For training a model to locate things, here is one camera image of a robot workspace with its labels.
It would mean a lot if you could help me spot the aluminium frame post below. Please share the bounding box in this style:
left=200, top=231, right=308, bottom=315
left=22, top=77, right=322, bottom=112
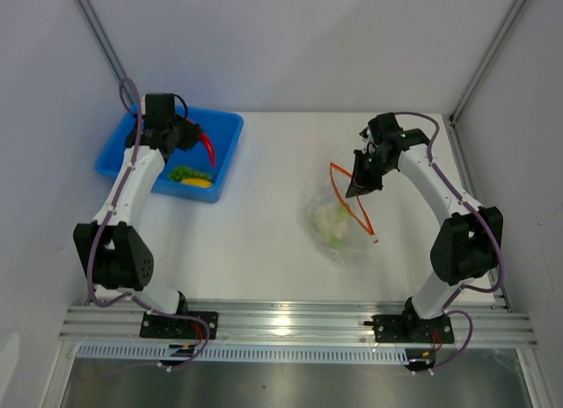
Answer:
left=449, top=0, right=532, bottom=126
left=73, top=0, right=128, bottom=84

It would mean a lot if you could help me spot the white cauliflower with green leaves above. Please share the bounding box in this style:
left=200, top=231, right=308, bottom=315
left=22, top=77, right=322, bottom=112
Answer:
left=310, top=203, right=349, bottom=247

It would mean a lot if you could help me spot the blue plastic bin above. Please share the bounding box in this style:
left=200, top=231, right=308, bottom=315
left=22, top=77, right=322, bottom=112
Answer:
left=95, top=103, right=245, bottom=204

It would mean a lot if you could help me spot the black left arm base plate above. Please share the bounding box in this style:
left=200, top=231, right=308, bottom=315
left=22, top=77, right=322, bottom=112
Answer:
left=139, top=311, right=219, bottom=340

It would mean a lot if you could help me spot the slotted grey cable duct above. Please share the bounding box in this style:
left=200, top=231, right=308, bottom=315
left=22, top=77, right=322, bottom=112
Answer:
left=77, top=342, right=408, bottom=365

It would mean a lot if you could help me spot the aluminium mounting rail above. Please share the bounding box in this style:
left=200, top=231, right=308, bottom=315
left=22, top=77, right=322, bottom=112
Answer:
left=59, top=300, right=538, bottom=349

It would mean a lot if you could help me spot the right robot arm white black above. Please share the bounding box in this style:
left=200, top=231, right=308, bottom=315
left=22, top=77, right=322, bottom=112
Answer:
left=346, top=113, right=504, bottom=342

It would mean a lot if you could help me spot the green grape bunch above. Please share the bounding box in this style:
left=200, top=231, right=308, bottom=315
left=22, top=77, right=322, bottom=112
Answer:
left=168, top=165, right=212, bottom=182

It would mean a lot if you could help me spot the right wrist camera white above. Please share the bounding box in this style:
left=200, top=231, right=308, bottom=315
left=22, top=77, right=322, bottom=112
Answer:
left=359, top=127, right=372, bottom=143

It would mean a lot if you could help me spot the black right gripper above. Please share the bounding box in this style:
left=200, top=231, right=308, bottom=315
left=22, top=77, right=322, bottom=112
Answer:
left=346, top=149, right=394, bottom=199

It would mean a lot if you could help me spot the right aluminium frame post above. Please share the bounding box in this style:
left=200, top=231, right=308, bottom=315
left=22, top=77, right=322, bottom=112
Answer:
left=449, top=0, right=532, bottom=126

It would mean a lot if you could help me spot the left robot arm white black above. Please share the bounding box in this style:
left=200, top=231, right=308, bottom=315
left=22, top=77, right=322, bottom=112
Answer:
left=73, top=93, right=203, bottom=338

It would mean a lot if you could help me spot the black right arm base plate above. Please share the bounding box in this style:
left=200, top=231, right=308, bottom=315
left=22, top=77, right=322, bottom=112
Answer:
left=362, top=314, right=455, bottom=344

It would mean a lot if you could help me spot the red chili pepper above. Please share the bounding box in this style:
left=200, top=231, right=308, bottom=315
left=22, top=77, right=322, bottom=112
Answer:
left=185, top=118, right=216, bottom=167

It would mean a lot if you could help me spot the yellow lemon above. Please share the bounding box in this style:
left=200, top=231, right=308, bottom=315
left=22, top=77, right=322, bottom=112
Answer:
left=180, top=178, right=214, bottom=188

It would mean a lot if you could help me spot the left aluminium frame post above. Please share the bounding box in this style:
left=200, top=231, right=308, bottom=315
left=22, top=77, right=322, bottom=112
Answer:
left=73, top=0, right=128, bottom=84

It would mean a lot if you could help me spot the clear zip bag orange zipper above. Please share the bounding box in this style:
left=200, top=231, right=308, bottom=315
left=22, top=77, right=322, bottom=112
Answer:
left=303, top=162, right=378, bottom=266

